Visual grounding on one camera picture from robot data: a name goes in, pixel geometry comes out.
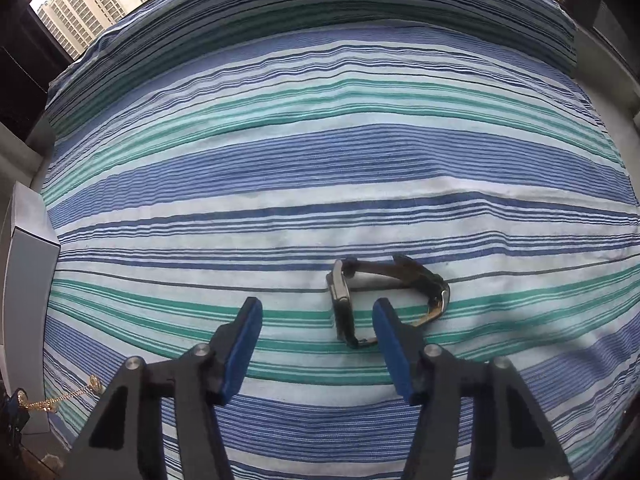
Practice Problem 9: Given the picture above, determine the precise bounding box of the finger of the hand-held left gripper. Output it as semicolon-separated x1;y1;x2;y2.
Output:
0;387;28;436

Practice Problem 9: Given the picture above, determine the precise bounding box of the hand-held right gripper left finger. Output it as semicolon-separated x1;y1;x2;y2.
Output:
67;297;264;480

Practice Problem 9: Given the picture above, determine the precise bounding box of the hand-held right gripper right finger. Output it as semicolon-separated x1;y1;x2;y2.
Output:
372;297;576;480

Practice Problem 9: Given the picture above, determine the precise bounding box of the dark wrist watch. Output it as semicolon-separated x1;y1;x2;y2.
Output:
326;254;451;350

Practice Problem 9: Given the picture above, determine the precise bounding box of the thin gold chain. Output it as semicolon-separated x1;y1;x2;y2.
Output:
17;375;106;413

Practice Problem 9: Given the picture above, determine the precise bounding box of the long white cardboard box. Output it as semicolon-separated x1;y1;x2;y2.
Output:
0;182;62;401

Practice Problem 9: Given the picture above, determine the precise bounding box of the blue green striped blanket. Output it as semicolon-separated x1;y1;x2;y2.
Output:
37;17;640;480

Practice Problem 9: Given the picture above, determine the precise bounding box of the striped bolster pillow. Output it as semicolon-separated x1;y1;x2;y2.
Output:
47;0;578;126

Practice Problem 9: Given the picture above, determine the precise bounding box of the tall beige tower building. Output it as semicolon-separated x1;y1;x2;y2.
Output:
37;0;126;58

